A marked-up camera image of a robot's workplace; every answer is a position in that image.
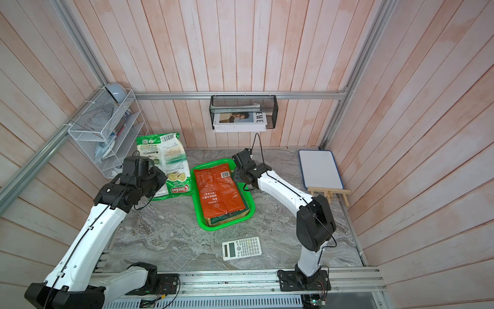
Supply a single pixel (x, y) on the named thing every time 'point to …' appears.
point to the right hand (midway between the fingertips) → (240, 172)
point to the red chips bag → (218, 190)
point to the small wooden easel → (330, 192)
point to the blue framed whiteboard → (320, 169)
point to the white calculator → (237, 249)
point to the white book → (238, 118)
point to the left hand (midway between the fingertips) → (167, 177)
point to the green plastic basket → (246, 195)
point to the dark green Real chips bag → (229, 214)
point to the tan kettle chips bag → (208, 221)
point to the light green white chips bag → (167, 153)
